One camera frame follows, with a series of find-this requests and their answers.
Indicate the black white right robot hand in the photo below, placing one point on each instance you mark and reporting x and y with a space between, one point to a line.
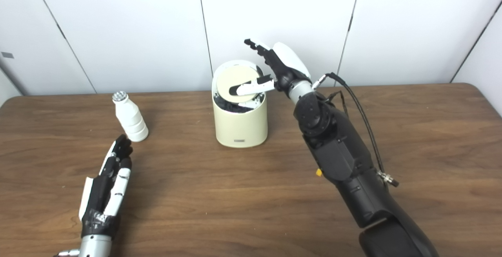
288 68

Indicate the black trash bag liner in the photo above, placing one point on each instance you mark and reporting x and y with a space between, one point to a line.
231 107

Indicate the cream-colored round trash bin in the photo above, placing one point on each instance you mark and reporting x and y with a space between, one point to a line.
241 127

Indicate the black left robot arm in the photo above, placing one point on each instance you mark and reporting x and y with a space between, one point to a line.
94 247

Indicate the small white plastic bottle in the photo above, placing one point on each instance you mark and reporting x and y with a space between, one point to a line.
131 121

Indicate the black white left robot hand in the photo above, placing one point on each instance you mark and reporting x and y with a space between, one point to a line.
98 198

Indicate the cream round bin lid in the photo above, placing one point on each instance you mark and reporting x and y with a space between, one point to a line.
231 78

